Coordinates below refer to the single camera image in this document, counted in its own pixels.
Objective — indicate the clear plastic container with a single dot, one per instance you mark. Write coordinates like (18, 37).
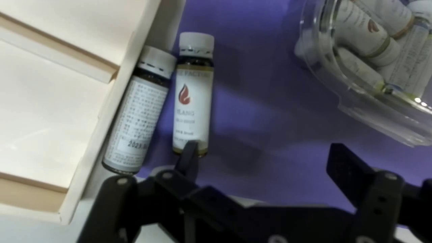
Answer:
(396, 117)

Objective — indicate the purple mat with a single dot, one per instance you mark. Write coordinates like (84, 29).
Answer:
(271, 113)

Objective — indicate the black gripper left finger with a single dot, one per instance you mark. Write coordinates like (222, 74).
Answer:
(190, 157)

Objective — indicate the pale wooden tray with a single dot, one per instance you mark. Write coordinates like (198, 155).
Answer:
(55, 113)

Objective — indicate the white bottle gold band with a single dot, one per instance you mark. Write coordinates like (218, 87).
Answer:
(194, 103)

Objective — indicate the white bottle blue band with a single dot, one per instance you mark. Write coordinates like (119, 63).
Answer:
(412, 59)

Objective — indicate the small white labelled bottle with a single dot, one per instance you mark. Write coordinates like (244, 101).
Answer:
(365, 32)
(396, 15)
(360, 68)

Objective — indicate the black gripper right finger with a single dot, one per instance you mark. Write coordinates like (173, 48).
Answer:
(352, 176)

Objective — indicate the white bottle brown logo black band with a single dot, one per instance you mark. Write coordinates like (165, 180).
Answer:
(136, 117)

